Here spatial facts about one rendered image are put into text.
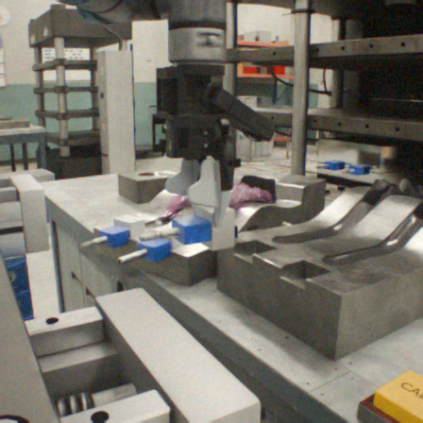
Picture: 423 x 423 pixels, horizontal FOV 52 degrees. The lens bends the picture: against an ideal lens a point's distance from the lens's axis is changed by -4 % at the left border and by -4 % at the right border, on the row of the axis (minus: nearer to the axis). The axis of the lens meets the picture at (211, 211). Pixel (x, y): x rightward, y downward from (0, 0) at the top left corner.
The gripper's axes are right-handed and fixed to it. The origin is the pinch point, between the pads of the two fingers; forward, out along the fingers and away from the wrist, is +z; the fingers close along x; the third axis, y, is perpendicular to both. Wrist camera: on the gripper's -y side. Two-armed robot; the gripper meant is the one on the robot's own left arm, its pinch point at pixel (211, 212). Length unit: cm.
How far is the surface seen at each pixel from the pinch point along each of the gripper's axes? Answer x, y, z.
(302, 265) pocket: 8.4, -9.9, 6.9
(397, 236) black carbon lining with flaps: 8.9, -29.8, 5.6
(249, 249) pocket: -2.3, -8.2, 7.5
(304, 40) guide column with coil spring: -73, -77, -35
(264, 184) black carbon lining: -34.1, -33.6, 5.2
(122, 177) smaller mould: -78, -12, 9
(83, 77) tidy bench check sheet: -728, -156, -42
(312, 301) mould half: 15.1, -6.1, 8.6
